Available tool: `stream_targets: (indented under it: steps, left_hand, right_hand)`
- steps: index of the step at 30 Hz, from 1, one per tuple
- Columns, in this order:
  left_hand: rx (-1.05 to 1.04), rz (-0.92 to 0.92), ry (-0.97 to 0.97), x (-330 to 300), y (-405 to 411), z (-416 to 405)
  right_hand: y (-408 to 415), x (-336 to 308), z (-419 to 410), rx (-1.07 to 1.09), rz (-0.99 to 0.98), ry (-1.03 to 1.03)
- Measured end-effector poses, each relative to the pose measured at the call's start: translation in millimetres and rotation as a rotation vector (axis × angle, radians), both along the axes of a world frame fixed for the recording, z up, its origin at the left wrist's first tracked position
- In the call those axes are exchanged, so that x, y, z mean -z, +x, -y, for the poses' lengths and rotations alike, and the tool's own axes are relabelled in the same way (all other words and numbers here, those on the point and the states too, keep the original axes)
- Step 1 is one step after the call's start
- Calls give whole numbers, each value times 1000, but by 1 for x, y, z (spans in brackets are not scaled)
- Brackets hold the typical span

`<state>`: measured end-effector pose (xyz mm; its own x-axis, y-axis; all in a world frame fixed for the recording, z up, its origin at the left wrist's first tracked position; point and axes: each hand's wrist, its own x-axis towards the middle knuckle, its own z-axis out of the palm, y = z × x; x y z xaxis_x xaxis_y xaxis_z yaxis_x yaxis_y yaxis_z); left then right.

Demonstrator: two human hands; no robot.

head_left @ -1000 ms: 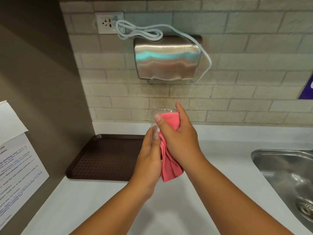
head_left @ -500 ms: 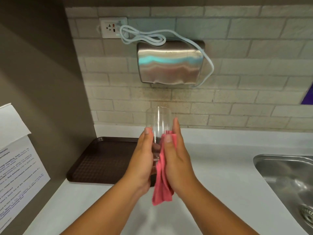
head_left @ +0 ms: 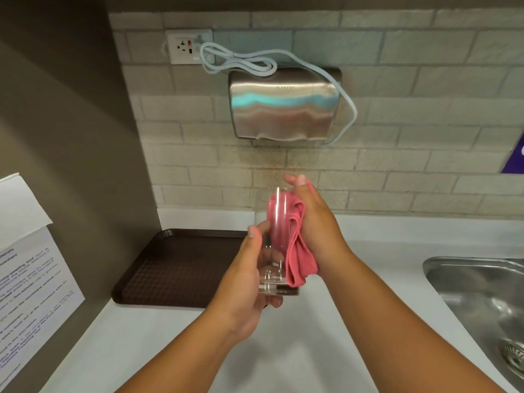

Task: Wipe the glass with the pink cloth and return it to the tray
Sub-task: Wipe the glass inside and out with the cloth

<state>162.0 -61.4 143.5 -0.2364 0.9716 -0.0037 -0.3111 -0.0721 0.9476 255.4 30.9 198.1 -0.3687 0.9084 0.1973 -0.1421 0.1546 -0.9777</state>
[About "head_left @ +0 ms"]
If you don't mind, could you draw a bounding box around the stainless steel hand dryer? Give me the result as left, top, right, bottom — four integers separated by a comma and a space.
228, 67, 343, 146

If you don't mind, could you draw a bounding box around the person's left hand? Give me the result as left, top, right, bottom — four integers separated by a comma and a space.
204, 219, 284, 345

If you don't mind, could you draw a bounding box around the blue wall sign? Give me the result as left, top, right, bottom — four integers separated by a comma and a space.
501, 133, 524, 175

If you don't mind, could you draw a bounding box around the dark brown plastic tray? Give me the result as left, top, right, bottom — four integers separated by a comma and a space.
111, 228, 270, 309

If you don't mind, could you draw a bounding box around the person's right hand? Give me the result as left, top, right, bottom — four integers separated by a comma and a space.
283, 173, 354, 279

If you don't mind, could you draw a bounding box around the person's left forearm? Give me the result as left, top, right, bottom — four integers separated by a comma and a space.
114, 313, 247, 393

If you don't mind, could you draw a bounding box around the clear drinking glass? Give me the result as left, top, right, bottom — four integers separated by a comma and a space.
254, 188, 300, 297

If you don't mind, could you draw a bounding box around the white wall socket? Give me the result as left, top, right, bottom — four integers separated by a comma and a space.
165, 28, 214, 66

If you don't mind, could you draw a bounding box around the person's right forearm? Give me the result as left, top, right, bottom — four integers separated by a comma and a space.
318, 249, 508, 393

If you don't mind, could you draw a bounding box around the stainless steel sink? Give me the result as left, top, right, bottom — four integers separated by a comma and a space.
422, 256, 524, 392

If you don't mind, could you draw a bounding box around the pink cleaning cloth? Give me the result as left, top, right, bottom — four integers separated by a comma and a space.
266, 180, 319, 288

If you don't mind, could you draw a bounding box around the printed white paper notice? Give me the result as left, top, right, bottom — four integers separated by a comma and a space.
0, 228, 86, 371

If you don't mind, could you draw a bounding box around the blank white paper sheet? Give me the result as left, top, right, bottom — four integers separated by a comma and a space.
0, 172, 54, 251

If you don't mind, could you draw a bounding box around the metal sink drain strainer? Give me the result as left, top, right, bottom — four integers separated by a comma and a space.
498, 338, 524, 370

